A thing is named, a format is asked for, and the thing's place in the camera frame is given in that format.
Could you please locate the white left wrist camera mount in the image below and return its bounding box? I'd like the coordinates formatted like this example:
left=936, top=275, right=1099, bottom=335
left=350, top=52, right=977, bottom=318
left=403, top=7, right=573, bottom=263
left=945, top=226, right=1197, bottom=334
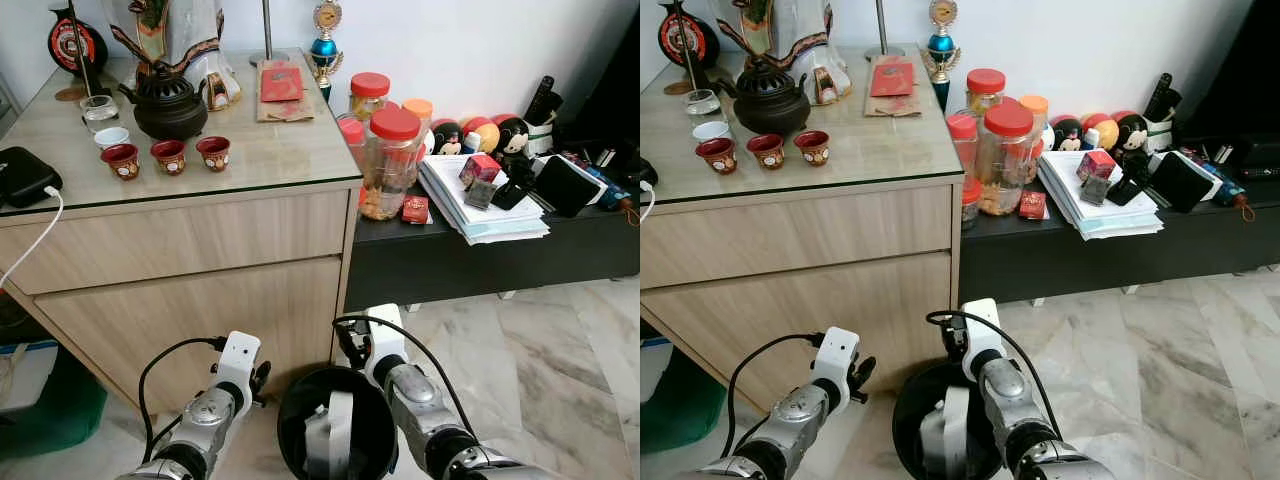
left=814, top=326, right=862, bottom=388
left=214, top=330, right=263, bottom=388

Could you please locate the black wallet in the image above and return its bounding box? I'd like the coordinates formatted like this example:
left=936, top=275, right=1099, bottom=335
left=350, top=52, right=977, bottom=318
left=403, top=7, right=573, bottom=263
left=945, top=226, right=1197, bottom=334
left=534, top=154, right=599, bottom=219
left=1149, top=149, right=1214, bottom=214

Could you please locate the gold blue trophy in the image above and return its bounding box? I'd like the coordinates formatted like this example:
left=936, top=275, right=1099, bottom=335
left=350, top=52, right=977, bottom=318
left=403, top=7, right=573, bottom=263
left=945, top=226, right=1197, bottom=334
left=921, top=0, right=962, bottom=112
left=307, top=0, right=347, bottom=102

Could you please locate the light wooden drawer cabinet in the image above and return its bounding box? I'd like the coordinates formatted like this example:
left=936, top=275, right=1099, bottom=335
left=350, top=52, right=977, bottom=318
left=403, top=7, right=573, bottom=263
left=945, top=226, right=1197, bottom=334
left=640, top=44, right=967, bottom=388
left=0, top=48, right=364, bottom=413

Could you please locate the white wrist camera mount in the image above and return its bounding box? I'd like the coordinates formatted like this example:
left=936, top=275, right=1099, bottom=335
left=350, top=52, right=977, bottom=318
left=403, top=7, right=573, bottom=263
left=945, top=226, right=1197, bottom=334
left=961, top=297, right=1005, bottom=355
left=364, top=302, right=410, bottom=362
left=814, top=326, right=862, bottom=388
left=214, top=330, right=263, bottom=388

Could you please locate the black teapot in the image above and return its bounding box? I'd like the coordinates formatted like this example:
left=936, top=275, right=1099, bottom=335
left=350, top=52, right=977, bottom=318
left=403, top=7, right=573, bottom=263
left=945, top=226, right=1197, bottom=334
left=117, top=61, right=210, bottom=142
left=719, top=56, right=812, bottom=137

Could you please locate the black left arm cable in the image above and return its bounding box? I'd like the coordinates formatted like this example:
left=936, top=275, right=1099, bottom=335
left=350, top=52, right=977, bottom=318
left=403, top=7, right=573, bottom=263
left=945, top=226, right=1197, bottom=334
left=137, top=336, right=227, bottom=463
left=726, top=332, right=827, bottom=458

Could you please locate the black round rubbish bin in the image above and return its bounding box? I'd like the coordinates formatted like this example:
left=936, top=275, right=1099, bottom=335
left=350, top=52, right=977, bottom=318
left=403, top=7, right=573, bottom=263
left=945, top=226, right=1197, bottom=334
left=891, top=359, right=1007, bottom=480
left=276, top=365, right=400, bottom=480

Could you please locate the metal lamp stand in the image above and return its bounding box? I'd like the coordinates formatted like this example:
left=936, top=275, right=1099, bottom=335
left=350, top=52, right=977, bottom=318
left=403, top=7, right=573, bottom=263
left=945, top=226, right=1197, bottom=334
left=861, top=0, right=907, bottom=62
left=249, top=0, right=292, bottom=67

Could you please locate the red cube box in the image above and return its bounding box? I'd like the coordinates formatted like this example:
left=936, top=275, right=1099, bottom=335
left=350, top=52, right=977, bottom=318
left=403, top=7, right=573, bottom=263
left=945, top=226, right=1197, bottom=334
left=458, top=153, right=502, bottom=192
left=1075, top=148, right=1118, bottom=187

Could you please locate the white paper stack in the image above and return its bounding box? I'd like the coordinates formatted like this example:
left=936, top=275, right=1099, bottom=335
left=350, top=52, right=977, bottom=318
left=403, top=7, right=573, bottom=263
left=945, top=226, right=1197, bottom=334
left=417, top=152, right=552, bottom=247
left=1036, top=147, right=1165, bottom=242

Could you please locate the black eared mouse figure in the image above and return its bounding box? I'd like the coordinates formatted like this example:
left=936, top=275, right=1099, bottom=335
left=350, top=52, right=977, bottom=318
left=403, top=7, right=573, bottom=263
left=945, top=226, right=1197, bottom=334
left=431, top=117, right=467, bottom=157
left=1049, top=114, right=1085, bottom=152
left=1112, top=111, right=1150, bottom=162
left=496, top=116, right=532, bottom=167

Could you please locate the large clear jar red lid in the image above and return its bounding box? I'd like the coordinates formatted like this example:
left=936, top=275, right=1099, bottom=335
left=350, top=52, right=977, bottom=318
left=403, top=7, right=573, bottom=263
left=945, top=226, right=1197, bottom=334
left=974, top=101, right=1037, bottom=217
left=361, top=104, right=424, bottom=222

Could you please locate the medium clear jar red lid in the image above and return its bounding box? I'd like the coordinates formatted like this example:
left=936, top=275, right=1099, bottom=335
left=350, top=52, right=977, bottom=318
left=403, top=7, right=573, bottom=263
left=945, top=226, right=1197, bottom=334
left=347, top=71, right=392, bottom=122
left=964, top=67, right=1008, bottom=117

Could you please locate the round black red ornament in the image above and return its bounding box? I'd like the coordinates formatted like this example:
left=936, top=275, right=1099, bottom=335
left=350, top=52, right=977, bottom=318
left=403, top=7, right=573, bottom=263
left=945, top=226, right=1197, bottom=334
left=656, top=2, right=722, bottom=97
left=46, top=7, right=110, bottom=102

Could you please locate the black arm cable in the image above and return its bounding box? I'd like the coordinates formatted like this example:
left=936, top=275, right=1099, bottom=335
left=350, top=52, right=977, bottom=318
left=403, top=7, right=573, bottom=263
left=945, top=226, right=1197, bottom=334
left=726, top=332, right=827, bottom=458
left=924, top=309, right=1064, bottom=443
left=137, top=336, right=227, bottom=463
left=331, top=312, right=480, bottom=443

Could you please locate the black zip pouch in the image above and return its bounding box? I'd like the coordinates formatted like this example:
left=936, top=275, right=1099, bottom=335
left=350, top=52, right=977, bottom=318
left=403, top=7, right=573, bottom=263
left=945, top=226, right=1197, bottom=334
left=0, top=146, right=64, bottom=210

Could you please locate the clear drinking glass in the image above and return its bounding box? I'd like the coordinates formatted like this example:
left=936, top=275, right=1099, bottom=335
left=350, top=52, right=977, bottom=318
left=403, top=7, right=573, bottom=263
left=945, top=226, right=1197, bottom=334
left=79, top=94, right=122, bottom=135
left=684, top=89, right=724, bottom=120

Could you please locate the black low cabinet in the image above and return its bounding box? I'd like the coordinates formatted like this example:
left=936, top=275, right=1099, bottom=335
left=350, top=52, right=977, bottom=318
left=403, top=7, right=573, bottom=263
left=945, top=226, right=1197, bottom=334
left=344, top=148, right=641, bottom=314
left=957, top=138, right=1280, bottom=307

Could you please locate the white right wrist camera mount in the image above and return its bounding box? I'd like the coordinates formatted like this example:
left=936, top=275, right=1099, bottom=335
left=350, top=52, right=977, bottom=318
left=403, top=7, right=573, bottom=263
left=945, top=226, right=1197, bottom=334
left=364, top=302, right=410, bottom=362
left=961, top=297, right=1005, bottom=355

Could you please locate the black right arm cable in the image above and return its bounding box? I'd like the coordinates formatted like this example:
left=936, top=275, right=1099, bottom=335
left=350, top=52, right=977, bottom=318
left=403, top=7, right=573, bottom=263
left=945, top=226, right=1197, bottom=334
left=331, top=312, right=480, bottom=443
left=924, top=309, right=1064, bottom=443

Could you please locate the white blue storage box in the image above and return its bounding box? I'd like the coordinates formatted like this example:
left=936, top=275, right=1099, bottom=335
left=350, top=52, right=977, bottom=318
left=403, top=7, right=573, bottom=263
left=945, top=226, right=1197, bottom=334
left=0, top=339, right=62, bottom=412
left=640, top=334, right=674, bottom=405

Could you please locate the red booklet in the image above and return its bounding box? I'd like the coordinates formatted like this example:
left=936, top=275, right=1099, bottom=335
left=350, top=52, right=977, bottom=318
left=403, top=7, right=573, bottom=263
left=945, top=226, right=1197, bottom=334
left=864, top=54, right=917, bottom=119
left=255, top=59, right=317, bottom=124

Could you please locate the red patterned tea cup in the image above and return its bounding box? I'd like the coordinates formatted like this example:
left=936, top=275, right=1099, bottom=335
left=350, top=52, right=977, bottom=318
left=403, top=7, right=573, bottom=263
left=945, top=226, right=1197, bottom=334
left=194, top=135, right=233, bottom=174
left=99, top=142, right=142, bottom=182
left=747, top=132, right=787, bottom=171
left=696, top=137, right=739, bottom=177
left=793, top=129, right=832, bottom=168
left=149, top=138, right=189, bottom=177

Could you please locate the white porcelain robed figure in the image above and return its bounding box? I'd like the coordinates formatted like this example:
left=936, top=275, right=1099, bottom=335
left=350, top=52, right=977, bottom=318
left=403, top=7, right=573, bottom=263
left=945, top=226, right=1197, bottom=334
left=711, top=0, right=854, bottom=107
left=99, top=0, right=245, bottom=112

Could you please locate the small clear jar red lid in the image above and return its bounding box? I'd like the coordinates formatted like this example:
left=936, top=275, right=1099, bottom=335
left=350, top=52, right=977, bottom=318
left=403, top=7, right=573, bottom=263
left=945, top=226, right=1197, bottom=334
left=945, top=112, right=979, bottom=233
left=337, top=116, right=367, bottom=173

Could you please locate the black remote control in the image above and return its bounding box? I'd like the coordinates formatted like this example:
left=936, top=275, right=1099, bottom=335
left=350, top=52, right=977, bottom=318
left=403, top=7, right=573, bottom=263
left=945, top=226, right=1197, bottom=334
left=522, top=74, right=565, bottom=127
left=1142, top=71, right=1184, bottom=124

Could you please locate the green plastic bucket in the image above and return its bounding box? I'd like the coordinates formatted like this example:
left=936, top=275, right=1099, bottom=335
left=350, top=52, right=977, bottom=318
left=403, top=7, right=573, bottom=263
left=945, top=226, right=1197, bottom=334
left=640, top=371, right=729, bottom=457
left=0, top=374, right=109, bottom=462

